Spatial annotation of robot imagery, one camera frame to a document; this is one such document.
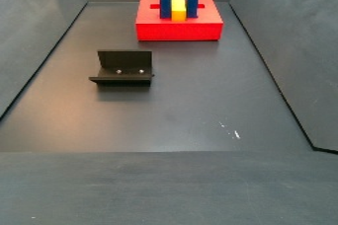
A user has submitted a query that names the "blue post right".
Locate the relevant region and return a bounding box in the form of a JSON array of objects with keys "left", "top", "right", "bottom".
[{"left": 185, "top": 0, "right": 197, "bottom": 18}]

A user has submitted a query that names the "yellow long bar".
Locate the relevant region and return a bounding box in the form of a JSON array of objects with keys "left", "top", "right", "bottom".
[{"left": 170, "top": 0, "right": 185, "bottom": 22}]

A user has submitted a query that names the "blue post left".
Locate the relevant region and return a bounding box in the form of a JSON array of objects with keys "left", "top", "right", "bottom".
[{"left": 160, "top": 0, "right": 170, "bottom": 19}]

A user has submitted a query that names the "black angle fixture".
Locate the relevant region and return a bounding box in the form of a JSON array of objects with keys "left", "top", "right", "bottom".
[{"left": 88, "top": 49, "right": 153, "bottom": 86}]

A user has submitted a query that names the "blue post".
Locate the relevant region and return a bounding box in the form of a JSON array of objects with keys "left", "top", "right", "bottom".
[
  {"left": 160, "top": 0, "right": 170, "bottom": 19},
  {"left": 185, "top": 0, "right": 197, "bottom": 18}
]

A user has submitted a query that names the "red base board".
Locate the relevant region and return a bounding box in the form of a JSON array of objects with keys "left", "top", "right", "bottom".
[{"left": 134, "top": 0, "right": 224, "bottom": 41}]

